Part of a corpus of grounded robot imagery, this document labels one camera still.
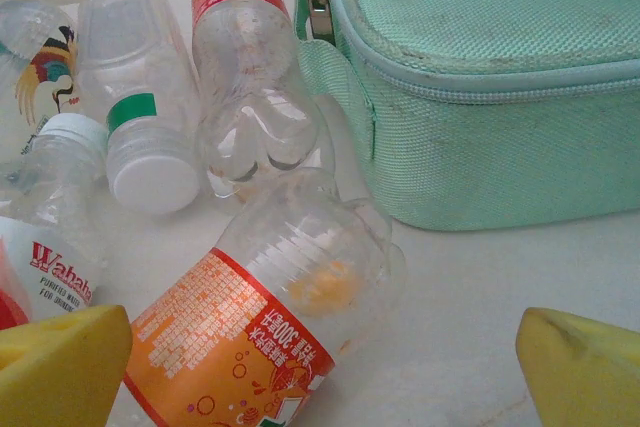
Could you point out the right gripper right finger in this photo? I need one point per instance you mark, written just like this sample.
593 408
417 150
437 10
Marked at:
590 382

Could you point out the clear bottle green neck band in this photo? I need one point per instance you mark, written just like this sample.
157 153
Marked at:
135 77

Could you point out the clear bottle orange label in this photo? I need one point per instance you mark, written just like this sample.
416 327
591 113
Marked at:
240 337

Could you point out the clear bottle red label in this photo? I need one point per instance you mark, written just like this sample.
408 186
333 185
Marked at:
245 72

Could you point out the Wahaha water bottle white cap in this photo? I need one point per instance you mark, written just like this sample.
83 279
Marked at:
60 187

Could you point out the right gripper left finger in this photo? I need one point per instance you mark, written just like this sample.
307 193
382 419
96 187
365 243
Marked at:
60 377

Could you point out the clear bottle bird print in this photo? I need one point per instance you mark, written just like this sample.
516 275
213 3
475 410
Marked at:
45 62

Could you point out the mint green zip bag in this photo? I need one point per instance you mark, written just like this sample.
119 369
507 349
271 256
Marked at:
500 97

